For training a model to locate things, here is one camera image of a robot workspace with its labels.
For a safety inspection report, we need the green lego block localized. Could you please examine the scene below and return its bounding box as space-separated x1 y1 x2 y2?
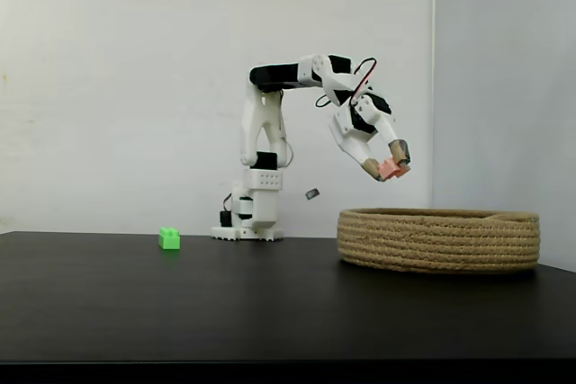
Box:
157 227 182 251

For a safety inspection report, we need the woven rope basket tray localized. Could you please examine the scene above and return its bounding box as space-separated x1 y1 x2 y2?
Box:
336 207 541 274

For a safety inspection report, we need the pink lego block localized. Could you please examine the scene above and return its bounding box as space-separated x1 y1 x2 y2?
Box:
376 156 413 182

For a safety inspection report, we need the red black motor cable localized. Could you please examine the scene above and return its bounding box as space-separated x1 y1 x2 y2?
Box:
350 57 379 104

